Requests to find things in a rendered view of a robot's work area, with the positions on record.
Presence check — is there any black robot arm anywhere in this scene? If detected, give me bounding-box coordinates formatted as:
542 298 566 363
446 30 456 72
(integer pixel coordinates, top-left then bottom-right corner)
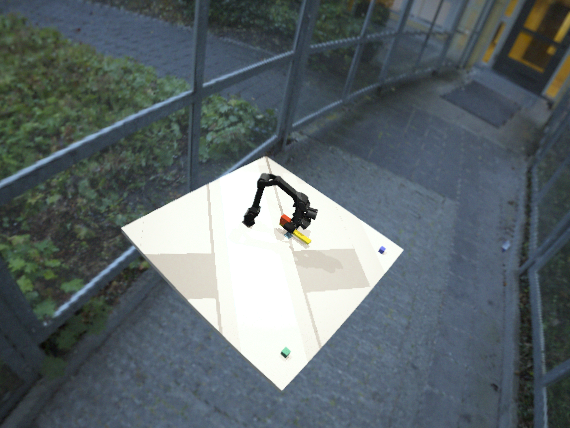
242 173 318 230

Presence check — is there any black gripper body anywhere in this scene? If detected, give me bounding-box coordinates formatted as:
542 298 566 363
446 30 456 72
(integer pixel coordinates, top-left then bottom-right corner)
283 213 306 233

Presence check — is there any yellow and orange bar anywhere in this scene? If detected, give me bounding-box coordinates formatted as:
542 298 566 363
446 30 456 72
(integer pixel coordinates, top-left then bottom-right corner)
279 214 312 245

